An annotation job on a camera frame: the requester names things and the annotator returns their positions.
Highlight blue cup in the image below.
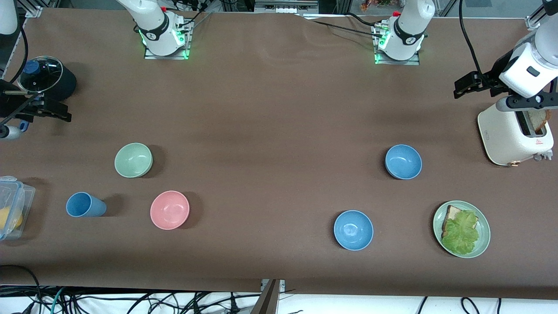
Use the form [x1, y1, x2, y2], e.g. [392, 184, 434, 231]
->
[66, 192, 107, 218]

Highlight brown table mat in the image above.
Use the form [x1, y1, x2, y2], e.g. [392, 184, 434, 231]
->
[0, 8, 558, 300]

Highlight brown toast slice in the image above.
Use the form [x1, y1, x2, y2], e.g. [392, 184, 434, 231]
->
[527, 109, 549, 133]

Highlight teal cable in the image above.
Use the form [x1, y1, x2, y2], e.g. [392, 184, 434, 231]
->
[50, 287, 66, 314]

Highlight green lettuce leaf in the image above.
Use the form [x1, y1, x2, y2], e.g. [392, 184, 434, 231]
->
[442, 210, 480, 256]

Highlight bread slice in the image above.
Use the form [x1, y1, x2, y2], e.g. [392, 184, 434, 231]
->
[442, 205, 479, 238]

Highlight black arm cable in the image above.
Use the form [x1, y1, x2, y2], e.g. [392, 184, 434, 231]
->
[458, 0, 495, 88]
[7, 24, 29, 85]

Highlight cream toaster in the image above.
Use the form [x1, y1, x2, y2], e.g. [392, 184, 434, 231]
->
[477, 98, 554, 166]

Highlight grey equipment box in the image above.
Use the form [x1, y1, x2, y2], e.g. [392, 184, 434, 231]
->
[254, 0, 319, 14]

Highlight green plate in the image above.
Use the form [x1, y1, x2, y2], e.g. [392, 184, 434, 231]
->
[433, 201, 491, 259]

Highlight yellow fruit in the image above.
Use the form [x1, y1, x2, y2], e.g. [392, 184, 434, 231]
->
[0, 207, 22, 229]

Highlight colourful toy food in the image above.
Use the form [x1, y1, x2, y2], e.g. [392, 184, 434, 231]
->
[360, 0, 393, 11]

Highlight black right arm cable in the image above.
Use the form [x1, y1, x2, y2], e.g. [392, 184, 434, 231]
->
[7, 24, 29, 85]

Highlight dark metal pole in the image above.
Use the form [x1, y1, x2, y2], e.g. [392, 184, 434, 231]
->
[251, 279, 282, 314]

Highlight green bowl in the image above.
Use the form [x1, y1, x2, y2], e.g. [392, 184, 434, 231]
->
[114, 143, 153, 178]

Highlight clear plastic container blue clips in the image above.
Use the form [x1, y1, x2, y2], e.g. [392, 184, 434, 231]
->
[0, 176, 36, 241]

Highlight pink bowl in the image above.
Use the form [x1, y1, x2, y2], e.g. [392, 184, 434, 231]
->
[150, 191, 190, 230]

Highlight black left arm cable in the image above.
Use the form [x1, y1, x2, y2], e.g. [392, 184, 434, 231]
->
[458, 0, 495, 88]

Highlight blue bowl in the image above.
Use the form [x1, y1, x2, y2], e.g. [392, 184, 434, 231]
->
[385, 144, 423, 180]
[333, 210, 374, 251]

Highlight glass lid blue knob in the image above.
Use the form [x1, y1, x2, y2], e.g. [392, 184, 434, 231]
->
[17, 56, 59, 93]

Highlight black saucepan blue handle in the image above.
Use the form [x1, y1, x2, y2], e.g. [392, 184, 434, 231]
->
[18, 56, 78, 131]

